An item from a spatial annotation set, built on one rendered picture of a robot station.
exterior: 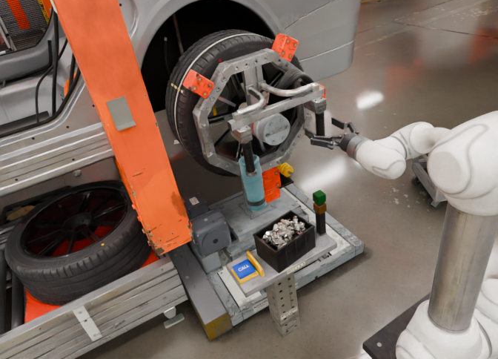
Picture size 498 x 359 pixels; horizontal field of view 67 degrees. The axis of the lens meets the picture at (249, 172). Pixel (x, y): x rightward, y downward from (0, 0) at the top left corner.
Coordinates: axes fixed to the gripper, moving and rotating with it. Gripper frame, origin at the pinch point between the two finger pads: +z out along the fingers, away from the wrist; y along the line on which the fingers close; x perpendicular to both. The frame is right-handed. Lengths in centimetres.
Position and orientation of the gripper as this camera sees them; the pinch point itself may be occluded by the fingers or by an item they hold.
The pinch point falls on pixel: (320, 127)
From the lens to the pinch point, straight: 159.3
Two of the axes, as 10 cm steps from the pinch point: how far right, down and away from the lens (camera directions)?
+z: -4.7, -4.3, 7.7
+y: 8.7, -3.8, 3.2
